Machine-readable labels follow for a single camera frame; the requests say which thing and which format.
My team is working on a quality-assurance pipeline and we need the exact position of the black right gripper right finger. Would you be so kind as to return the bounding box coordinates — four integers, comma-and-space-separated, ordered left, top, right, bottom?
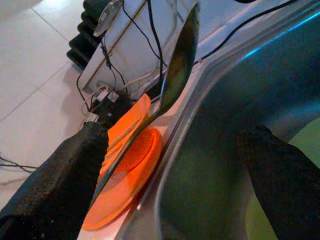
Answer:
236, 124, 320, 240

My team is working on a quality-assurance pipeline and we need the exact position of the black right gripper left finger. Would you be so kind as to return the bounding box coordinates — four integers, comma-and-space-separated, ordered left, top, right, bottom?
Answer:
0, 121, 111, 240

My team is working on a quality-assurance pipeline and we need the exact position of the orange plastic bowl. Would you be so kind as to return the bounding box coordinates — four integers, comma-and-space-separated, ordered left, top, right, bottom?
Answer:
101, 93, 153, 176

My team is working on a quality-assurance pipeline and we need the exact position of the green plate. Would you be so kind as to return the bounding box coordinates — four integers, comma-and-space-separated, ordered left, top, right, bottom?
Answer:
244, 122, 320, 240

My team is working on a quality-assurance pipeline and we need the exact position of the orange plastic plate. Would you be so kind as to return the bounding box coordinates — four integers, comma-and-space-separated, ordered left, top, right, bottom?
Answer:
81, 127, 165, 231

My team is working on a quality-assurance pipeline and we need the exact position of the black power strip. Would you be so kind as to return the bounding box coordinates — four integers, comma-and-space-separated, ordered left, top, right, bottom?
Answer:
86, 96, 133, 127

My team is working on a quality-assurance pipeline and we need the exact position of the stainless steel sink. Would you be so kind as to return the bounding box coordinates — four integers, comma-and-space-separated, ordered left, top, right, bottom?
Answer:
77, 0, 320, 240

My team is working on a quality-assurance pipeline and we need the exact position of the white usb charger plug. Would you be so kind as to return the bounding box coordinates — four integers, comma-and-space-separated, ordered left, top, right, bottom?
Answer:
92, 84, 111, 102

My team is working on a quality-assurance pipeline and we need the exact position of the black countertop cable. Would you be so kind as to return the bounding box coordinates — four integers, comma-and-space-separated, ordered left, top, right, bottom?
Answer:
198, 0, 300, 65

